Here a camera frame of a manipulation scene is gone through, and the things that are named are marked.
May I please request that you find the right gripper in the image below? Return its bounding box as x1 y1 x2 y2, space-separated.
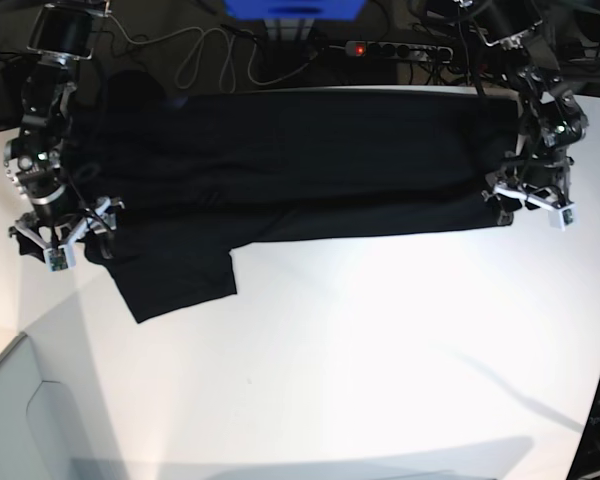
8 183 125 260

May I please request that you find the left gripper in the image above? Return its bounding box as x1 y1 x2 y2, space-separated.
482 159 575 226

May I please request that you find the black T-shirt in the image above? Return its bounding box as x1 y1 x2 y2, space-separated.
62 90 518 322

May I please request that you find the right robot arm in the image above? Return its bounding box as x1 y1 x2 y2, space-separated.
3 1 124 272

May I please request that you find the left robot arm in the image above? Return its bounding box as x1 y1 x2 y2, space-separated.
457 1 589 230

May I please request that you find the grey power strip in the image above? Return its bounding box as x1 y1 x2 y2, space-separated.
344 40 454 64

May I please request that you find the blue plastic box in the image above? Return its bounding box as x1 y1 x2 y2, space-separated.
224 0 366 20

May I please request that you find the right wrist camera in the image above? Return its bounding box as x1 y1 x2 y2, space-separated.
43 245 76 272

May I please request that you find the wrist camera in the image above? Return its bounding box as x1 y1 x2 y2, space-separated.
549 203 577 231
43 245 76 272

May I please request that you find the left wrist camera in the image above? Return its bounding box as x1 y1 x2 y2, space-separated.
549 203 577 231

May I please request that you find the grey looped cable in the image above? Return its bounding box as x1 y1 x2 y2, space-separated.
109 14 311 91

